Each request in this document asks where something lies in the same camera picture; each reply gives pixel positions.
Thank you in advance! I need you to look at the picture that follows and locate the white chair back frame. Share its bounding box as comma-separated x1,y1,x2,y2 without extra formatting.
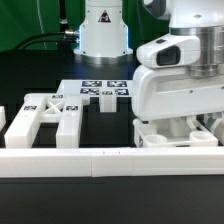
4,94,90,149

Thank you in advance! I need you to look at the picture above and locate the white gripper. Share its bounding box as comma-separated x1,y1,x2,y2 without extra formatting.
132,65,224,131

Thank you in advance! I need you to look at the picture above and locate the white right fence wall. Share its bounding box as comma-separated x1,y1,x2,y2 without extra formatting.
210,118,224,145

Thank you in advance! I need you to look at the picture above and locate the black cable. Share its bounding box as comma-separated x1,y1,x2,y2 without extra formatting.
13,29,81,51

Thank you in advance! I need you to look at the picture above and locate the white left fence wall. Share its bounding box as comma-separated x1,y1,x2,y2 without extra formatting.
0,106,6,131

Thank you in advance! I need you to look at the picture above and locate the white chair seat part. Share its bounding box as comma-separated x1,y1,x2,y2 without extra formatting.
133,117,218,148

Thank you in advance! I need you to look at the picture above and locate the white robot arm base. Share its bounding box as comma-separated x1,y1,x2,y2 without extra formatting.
74,0,133,64

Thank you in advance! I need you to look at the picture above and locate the white front fence wall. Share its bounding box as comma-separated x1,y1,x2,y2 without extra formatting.
0,147,224,178

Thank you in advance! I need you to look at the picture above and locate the white fence wall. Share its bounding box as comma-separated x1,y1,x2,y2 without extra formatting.
210,118,224,145
0,106,6,131
0,147,224,178

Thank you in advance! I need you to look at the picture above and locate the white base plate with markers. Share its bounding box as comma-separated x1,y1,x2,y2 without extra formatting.
56,79,132,105

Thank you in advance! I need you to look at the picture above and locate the small white center block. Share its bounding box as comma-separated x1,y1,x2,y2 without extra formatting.
99,90,117,113

